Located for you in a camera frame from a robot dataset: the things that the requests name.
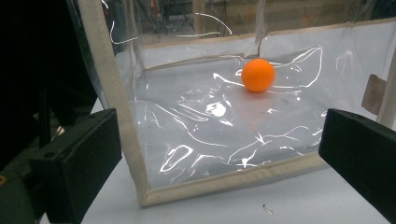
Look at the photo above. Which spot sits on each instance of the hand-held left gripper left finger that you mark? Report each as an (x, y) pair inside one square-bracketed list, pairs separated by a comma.
[(77, 165)]

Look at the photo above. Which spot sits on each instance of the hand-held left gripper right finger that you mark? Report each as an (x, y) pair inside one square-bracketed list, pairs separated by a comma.
[(361, 152)]

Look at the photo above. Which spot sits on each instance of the orange ball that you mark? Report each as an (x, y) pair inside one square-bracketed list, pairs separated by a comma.
[(258, 75)]

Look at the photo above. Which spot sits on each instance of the clear plastic bag beige trim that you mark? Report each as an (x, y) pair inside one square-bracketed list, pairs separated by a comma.
[(218, 124)]

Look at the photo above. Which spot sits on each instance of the white table board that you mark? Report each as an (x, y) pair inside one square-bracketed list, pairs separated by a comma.
[(249, 205)]

